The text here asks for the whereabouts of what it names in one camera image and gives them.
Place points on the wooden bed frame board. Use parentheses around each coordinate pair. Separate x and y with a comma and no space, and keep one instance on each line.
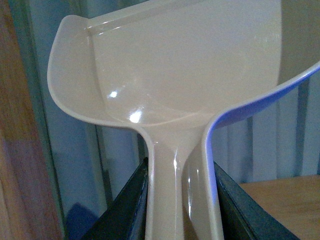
(27,207)

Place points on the beige plastic dustpan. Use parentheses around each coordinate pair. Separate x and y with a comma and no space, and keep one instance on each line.
(175,70)

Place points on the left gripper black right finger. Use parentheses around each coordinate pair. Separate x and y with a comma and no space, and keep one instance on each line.
(242,217)

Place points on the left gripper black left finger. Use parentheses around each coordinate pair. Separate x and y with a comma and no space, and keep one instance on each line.
(125,219)

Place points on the white curtain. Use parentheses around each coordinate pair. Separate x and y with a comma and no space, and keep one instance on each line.
(90,163)

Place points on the wooden nightstand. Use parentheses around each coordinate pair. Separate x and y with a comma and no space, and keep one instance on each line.
(294,202)

